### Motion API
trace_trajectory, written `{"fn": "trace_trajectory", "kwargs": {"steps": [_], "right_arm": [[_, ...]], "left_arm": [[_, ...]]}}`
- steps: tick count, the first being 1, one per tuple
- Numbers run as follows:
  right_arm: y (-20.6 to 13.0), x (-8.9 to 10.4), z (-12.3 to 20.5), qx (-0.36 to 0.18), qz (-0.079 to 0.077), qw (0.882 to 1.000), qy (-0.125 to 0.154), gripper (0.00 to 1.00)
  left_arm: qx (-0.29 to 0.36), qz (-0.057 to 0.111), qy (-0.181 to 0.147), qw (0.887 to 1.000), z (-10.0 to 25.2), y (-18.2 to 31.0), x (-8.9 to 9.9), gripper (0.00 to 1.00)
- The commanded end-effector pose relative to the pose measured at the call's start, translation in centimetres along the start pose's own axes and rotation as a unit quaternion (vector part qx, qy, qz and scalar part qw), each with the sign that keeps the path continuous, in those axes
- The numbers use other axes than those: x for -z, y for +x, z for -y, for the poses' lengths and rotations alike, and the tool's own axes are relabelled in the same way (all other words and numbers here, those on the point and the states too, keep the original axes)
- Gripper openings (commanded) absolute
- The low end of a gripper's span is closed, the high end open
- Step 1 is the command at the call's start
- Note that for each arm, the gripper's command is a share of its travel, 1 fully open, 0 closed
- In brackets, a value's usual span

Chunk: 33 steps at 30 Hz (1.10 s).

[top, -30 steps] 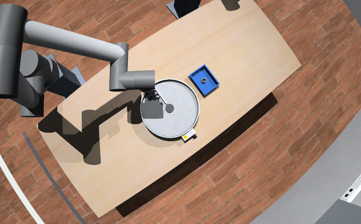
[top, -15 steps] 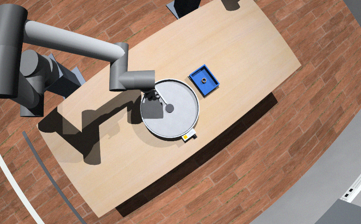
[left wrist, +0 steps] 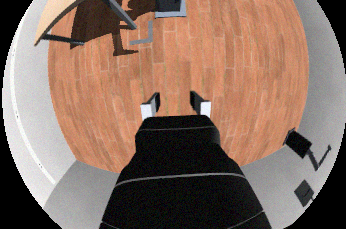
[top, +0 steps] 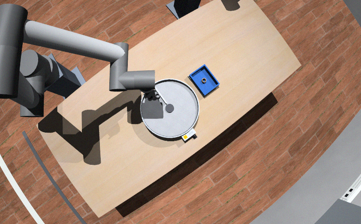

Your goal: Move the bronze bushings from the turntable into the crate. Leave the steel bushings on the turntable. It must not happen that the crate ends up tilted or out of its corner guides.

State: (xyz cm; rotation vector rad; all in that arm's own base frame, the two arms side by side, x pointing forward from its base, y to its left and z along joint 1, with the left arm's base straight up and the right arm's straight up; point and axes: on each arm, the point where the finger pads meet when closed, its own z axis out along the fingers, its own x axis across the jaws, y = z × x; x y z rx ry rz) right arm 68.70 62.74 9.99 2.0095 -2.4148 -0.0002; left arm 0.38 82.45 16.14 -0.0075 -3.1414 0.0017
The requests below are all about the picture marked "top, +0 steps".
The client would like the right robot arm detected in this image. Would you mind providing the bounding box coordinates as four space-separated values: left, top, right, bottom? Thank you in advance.
0 4 155 117

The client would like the blue open-top crate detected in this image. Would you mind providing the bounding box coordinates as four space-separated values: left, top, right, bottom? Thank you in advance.
189 64 220 95

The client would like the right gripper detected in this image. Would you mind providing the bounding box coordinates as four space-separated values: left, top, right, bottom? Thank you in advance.
140 89 155 99

